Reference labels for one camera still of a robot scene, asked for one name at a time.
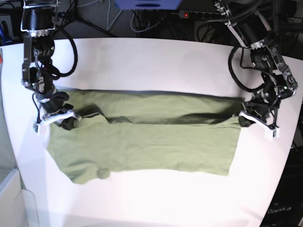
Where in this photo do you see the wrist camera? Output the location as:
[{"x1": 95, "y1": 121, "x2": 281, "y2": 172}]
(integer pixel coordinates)
[
  {"x1": 265, "y1": 126, "x2": 280, "y2": 141},
  {"x1": 33, "y1": 121, "x2": 46, "y2": 136}
]

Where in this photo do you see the black OpenArm box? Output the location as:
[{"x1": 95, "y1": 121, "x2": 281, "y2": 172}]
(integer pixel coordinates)
[{"x1": 260, "y1": 148, "x2": 303, "y2": 227}]

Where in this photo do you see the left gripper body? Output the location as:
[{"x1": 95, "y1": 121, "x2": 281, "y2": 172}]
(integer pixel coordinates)
[{"x1": 239, "y1": 101, "x2": 279, "y2": 129}]

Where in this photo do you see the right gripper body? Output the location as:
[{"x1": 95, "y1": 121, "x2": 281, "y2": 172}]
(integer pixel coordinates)
[{"x1": 39, "y1": 104, "x2": 80, "y2": 125}]

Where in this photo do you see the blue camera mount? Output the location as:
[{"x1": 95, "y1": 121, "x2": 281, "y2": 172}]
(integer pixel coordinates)
[{"x1": 114, "y1": 0, "x2": 181, "y2": 10}]

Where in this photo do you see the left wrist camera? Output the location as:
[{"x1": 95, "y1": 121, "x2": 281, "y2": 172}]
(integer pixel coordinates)
[{"x1": 265, "y1": 126, "x2": 280, "y2": 141}]

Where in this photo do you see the white bin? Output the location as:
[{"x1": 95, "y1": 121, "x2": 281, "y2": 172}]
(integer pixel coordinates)
[{"x1": 0, "y1": 168, "x2": 40, "y2": 227}]

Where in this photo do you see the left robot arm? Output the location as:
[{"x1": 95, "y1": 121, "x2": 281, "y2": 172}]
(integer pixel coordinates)
[{"x1": 214, "y1": 0, "x2": 298, "y2": 134}]

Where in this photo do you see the black power strip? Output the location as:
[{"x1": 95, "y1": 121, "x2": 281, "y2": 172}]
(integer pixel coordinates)
[{"x1": 174, "y1": 10, "x2": 228, "y2": 23}]

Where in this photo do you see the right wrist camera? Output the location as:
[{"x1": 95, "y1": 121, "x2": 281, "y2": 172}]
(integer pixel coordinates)
[{"x1": 33, "y1": 121, "x2": 46, "y2": 136}]

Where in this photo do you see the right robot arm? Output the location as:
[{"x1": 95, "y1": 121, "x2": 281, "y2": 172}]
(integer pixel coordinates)
[{"x1": 20, "y1": 0, "x2": 80, "y2": 132}]

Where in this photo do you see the green T-shirt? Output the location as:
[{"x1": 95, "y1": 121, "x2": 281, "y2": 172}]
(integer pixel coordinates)
[{"x1": 47, "y1": 90, "x2": 242, "y2": 184}]

